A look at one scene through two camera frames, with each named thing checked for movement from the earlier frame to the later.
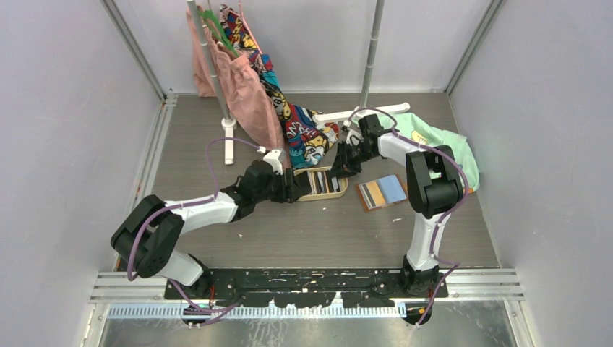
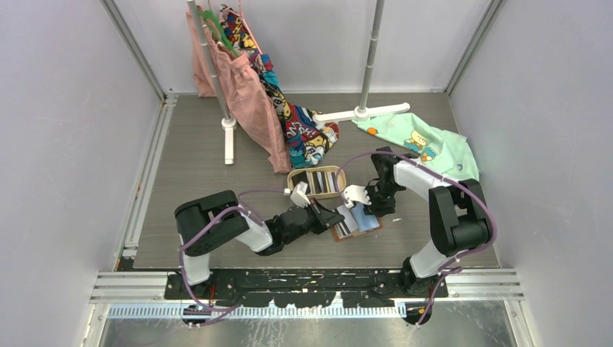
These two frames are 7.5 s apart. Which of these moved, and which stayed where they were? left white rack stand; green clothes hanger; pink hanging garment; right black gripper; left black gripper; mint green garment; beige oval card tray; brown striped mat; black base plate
Moved: right black gripper; brown striped mat; left black gripper
Stayed: green clothes hanger; pink hanging garment; mint green garment; beige oval card tray; left white rack stand; black base plate
